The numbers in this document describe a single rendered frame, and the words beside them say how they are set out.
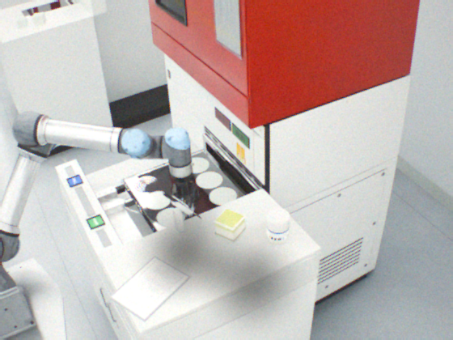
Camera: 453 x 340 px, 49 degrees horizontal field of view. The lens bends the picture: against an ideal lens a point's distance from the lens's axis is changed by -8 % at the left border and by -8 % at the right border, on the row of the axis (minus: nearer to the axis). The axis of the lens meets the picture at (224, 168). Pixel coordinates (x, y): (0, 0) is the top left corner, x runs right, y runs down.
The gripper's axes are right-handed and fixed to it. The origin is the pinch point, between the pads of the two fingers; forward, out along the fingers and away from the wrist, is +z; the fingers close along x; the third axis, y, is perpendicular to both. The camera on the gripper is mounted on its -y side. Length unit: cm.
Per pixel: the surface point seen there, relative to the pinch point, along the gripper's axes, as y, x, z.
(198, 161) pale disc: -30.8, 2.2, 1.3
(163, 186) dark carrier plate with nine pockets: -16.0, -10.3, 1.2
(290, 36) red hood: -11, 36, -60
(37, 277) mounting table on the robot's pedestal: 23, -54, 9
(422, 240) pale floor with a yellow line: -67, 123, 91
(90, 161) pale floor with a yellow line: -153, -88, 91
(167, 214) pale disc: -0.8, -7.7, 1.2
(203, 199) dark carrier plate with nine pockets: -8.2, 5.0, 1.3
